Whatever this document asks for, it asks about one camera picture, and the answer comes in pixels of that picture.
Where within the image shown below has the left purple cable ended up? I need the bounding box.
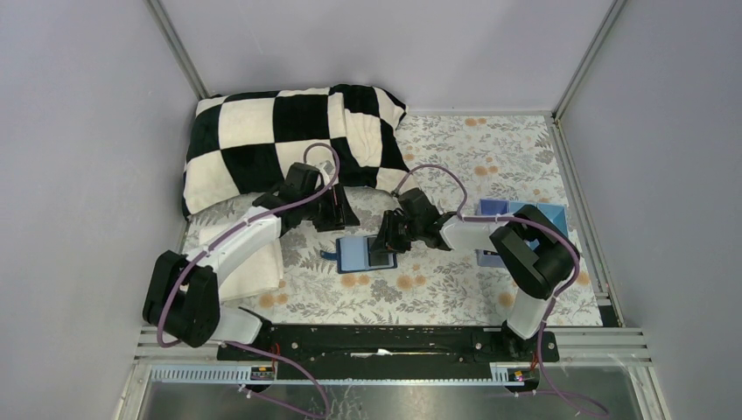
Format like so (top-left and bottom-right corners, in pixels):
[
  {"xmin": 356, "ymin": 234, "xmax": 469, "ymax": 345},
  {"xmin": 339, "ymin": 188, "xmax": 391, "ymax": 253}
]
[{"xmin": 156, "ymin": 143, "xmax": 342, "ymax": 420}]

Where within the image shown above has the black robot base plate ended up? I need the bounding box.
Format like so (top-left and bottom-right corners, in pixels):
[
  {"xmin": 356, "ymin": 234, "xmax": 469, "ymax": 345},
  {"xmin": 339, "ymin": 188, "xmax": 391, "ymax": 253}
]
[{"xmin": 253, "ymin": 324, "xmax": 560, "ymax": 379}]

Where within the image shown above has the slotted grey cable duct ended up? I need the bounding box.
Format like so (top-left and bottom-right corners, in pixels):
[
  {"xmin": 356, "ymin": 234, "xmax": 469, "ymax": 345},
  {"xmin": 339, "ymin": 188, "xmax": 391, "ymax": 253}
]
[{"xmin": 149, "ymin": 364, "xmax": 526, "ymax": 388}]

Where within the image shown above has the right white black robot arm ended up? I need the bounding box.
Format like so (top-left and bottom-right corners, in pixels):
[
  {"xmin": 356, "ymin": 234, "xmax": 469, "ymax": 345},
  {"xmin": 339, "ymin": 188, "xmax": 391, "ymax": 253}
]
[{"xmin": 368, "ymin": 188, "xmax": 580, "ymax": 340}]

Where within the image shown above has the purple cable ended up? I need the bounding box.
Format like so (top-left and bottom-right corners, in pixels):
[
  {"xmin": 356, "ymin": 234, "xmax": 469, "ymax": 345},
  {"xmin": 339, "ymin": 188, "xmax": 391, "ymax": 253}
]
[
  {"xmin": 156, "ymin": 143, "xmax": 342, "ymax": 420},
  {"xmin": 391, "ymin": 164, "xmax": 610, "ymax": 420}
]

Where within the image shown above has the blue leather card holder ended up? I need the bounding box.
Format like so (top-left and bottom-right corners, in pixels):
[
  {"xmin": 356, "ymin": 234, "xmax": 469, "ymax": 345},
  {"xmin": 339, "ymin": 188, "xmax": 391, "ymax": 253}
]
[{"xmin": 319, "ymin": 235, "xmax": 398, "ymax": 274}]

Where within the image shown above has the blue plastic compartment tray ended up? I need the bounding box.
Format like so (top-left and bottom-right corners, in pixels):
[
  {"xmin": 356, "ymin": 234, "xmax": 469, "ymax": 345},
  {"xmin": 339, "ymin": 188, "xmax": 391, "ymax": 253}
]
[{"xmin": 475, "ymin": 199, "xmax": 569, "ymax": 268}]

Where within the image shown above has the black white checkered pillow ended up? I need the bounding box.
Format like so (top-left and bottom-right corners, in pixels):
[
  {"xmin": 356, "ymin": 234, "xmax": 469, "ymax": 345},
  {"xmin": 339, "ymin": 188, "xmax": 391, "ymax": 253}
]
[{"xmin": 181, "ymin": 84, "xmax": 417, "ymax": 218}]

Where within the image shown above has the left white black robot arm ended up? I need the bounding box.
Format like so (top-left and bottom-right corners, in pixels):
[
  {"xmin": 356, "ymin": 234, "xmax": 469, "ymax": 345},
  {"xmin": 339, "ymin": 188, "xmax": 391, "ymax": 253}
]
[{"xmin": 142, "ymin": 163, "xmax": 359, "ymax": 347}]

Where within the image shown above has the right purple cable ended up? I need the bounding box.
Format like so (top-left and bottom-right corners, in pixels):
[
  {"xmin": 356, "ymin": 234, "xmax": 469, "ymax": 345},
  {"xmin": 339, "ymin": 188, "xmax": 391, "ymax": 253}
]
[{"xmin": 391, "ymin": 164, "xmax": 610, "ymax": 420}]

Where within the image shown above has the floral patterned bed sheet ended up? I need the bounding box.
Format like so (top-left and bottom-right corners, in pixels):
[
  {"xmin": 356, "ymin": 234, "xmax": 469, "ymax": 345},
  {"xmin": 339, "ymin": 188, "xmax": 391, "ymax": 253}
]
[{"xmin": 240, "ymin": 115, "xmax": 569, "ymax": 326}]

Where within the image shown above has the folded white towel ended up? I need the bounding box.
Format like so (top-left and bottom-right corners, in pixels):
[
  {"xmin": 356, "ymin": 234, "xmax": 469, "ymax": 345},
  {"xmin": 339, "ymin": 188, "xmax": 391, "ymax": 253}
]
[{"xmin": 210, "ymin": 218, "xmax": 284, "ymax": 303}]

